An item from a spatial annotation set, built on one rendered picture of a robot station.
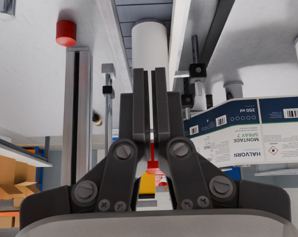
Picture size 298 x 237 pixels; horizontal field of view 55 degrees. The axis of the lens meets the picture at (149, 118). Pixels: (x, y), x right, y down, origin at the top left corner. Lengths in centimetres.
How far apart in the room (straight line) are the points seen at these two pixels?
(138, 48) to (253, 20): 17
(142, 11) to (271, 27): 20
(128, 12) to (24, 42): 27
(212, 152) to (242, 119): 12
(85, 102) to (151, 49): 21
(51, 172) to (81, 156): 768
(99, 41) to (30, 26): 12
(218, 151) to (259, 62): 23
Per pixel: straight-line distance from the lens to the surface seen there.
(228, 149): 66
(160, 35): 41
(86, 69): 58
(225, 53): 54
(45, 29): 56
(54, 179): 819
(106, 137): 50
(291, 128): 68
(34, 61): 68
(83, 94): 56
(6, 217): 771
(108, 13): 26
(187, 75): 53
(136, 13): 41
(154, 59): 39
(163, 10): 40
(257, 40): 51
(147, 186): 49
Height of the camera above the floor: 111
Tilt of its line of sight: 14 degrees down
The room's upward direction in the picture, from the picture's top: 178 degrees clockwise
